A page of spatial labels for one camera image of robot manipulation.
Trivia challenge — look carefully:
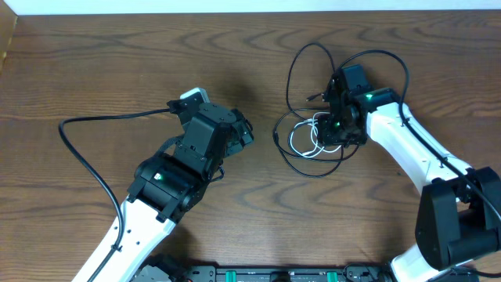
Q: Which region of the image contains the white usb cable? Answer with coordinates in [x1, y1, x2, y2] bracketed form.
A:
[288, 111, 344, 159]

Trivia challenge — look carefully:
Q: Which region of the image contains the black right camera cable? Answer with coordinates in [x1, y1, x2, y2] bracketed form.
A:
[336, 49, 501, 224]

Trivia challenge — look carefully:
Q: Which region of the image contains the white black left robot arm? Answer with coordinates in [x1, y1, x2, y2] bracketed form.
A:
[74, 100, 254, 281]

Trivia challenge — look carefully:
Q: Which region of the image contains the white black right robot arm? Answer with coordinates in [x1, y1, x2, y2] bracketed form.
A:
[315, 64, 500, 281]

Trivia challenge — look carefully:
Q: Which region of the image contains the black camera cable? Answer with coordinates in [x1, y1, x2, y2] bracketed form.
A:
[336, 49, 501, 224]
[58, 99, 196, 282]

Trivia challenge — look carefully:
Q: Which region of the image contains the black left camera cable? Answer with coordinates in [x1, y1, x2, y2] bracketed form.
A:
[58, 99, 196, 282]

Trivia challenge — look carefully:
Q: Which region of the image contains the black usb cable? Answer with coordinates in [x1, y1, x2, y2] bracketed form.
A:
[272, 42, 361, 179]

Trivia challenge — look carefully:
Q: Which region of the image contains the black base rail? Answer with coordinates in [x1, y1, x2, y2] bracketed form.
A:
[184, 264, 394, 282]

